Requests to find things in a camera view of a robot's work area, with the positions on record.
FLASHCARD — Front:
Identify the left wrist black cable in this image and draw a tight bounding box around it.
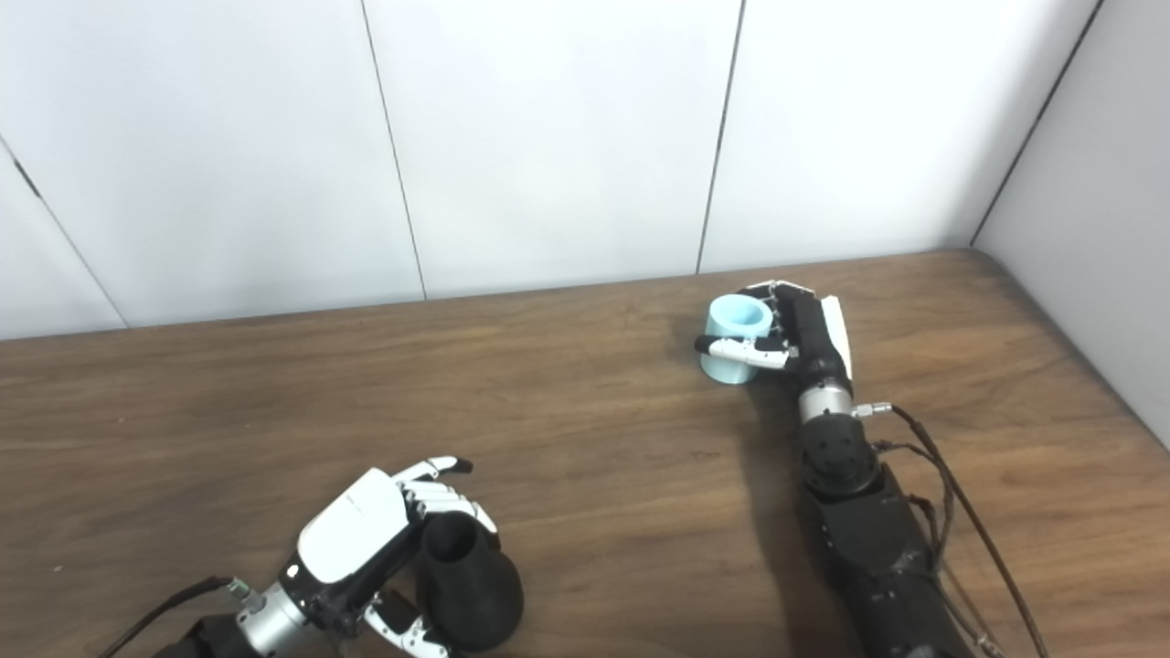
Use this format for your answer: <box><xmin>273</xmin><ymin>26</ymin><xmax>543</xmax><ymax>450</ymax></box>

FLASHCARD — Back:
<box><xmin>96</xmin><ymin>576</ymin><xmax>257</xmax><ymax>658</ymax></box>

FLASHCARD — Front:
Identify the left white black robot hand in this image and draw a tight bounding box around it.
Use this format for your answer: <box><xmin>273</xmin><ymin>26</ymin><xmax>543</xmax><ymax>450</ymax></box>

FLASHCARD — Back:
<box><xmin>279</xmin><ymin>455</ymin><xmax>499</xmax><ymax>658</ymax></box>

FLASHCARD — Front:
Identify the light-blue short hose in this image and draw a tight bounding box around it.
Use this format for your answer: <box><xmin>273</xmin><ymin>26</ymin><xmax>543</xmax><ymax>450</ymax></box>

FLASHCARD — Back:
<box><xmin>700</xmin><ymin>294</ymin><xmax>776</xmax><ymax>386</ymax></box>

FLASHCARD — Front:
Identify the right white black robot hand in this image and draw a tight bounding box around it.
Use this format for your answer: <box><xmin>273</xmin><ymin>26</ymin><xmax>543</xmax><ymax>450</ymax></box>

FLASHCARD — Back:
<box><xmin>693</xmin><ymin>280</ymin><xmax>856</xmax><ymax>403</ymax></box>

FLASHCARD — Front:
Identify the black funnel-shaped nozzle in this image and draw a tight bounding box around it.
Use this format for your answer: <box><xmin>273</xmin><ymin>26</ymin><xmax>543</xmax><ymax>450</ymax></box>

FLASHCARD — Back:
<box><xmin>417</xmin><ymin>512</ymin><xmax>526</xmax><ymax>653</ymax></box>

